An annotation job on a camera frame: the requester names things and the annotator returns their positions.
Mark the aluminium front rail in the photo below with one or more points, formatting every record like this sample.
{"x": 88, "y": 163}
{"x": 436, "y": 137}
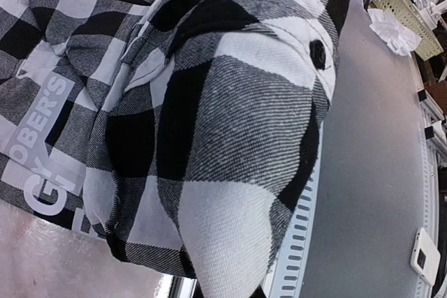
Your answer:
{"x": 285, "y": 279}

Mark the black white checked shirt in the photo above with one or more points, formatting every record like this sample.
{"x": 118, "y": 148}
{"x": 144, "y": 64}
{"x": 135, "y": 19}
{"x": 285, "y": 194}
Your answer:
{"x": 183, "y": 132}

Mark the white crumpled paper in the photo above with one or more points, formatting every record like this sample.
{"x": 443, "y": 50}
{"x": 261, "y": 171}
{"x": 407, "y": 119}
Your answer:
{"x": 400, "y": 40}

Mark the white phone device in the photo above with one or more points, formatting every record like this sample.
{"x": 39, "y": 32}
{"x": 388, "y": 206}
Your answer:
{"x": 425, "y": 257}

